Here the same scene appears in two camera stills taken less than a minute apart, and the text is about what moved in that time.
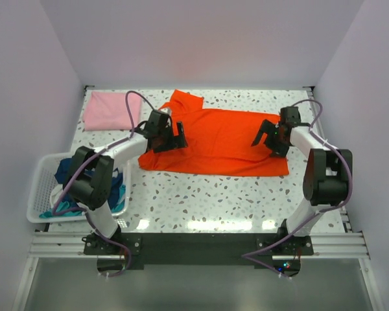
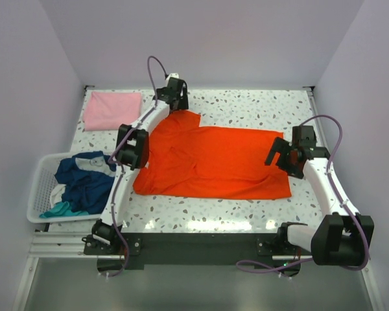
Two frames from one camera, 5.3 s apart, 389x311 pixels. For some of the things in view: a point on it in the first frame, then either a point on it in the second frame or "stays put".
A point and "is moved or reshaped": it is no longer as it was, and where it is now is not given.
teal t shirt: [65, 208] stays put
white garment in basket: [55, 194] stays put
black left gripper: [176, 142] → [183, 102]
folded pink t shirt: [106, 111] stays put
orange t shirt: [219, 142] is moved or reshaped
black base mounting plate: [198, 249] stays put
